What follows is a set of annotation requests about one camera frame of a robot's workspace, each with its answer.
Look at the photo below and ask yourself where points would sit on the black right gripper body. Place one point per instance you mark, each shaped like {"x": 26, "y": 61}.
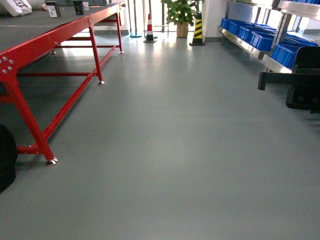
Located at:
{"x": 304, "y": 93}

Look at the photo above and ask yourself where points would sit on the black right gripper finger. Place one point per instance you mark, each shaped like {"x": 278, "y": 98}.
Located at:
{"x": 273, "y": 78}

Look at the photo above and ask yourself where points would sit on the blue shelf bin lower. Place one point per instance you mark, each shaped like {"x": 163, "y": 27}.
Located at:
{"x": 257, "y": 40}

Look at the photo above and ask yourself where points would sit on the metal shelf rack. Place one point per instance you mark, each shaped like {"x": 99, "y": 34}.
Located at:
{"x": 287, "y": 8}

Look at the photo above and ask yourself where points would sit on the yellow black traffic cone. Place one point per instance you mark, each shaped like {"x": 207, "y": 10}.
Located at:
{"x": 197, "y": 39}

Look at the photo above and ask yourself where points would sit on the potted green plant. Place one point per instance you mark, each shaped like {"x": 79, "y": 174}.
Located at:
{"x": 181, "y": 13}

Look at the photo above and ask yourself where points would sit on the red white traffic cone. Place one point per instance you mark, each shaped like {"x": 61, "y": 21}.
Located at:
{"x": 149, "y": 38}

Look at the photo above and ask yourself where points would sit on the black small box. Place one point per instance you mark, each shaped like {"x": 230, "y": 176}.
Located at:
{"x": 78, "y": 7}

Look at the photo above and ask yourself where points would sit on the white small box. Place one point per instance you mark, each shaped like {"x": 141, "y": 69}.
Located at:
{"x": 53, "y": 8}

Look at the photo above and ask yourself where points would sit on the black backpack on floor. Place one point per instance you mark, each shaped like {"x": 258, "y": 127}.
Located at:
{"x": 8, "y": 158}

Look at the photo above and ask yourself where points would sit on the red metal table frame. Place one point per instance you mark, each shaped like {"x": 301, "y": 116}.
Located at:
{"x": 43, "y": 79}

